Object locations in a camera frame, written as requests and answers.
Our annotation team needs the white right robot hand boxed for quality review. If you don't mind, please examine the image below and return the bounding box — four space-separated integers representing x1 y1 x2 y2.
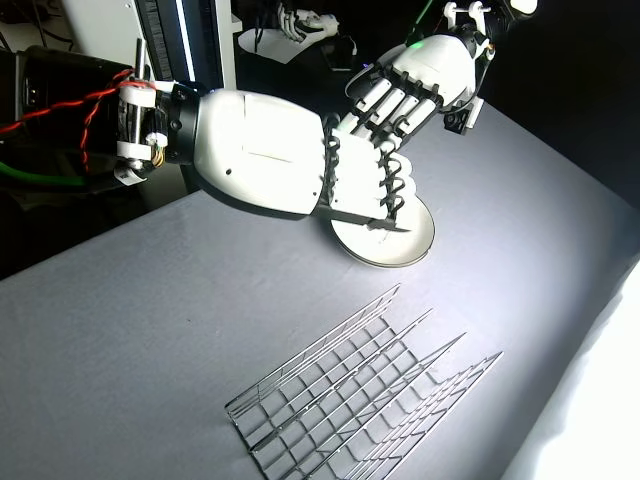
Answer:
192 89 419 234

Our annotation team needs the white paper sheet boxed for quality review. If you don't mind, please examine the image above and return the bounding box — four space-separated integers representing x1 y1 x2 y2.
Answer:
237 27 326 65

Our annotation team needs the black device with blue light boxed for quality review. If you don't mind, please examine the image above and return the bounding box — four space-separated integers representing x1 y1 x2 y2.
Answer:
322 34 374 72

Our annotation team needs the spare white robot hand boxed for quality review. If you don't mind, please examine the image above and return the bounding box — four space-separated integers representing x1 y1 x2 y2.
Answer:
277 2 341 40

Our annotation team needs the white robot torso column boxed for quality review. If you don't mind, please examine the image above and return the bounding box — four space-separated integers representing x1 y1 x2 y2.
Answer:
62 0 239 96

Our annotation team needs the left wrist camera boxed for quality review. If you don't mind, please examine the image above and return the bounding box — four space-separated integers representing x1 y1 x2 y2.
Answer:
442 97 485 136

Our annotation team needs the green cable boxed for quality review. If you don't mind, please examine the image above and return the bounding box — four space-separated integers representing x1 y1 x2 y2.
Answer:
0 162 89 187
405 0 436 47

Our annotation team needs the metal wire dish rack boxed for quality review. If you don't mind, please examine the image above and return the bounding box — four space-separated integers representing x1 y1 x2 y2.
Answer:
223 282 504 480

